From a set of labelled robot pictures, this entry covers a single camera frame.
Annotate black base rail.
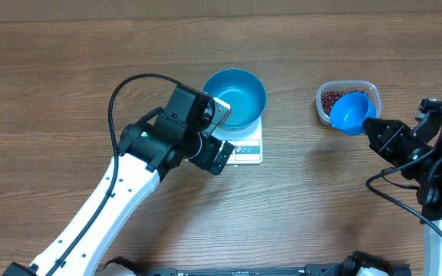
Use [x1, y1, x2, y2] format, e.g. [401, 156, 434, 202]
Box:
[101, 251, 412, 276]

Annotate red beans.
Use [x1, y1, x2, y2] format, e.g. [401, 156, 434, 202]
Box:
[321, 90, 364, 116]

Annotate clear plastic container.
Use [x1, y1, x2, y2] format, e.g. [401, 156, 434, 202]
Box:
[315, 80, 382, 127]

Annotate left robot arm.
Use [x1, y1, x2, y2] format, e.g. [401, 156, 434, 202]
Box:
[4, 84, 233, 275]

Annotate white digital kitchen scale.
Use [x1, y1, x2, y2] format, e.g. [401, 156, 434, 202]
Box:
[213, 117, 263, 166]

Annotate blue measuring scoop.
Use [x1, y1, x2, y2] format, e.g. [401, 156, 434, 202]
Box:
[330, 92, 377, 136]

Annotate teal bowl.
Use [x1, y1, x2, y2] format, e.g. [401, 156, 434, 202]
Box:
[203, 68, 267, 130]

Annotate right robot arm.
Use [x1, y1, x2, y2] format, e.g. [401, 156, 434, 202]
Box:
[364, 117, 442, 275]

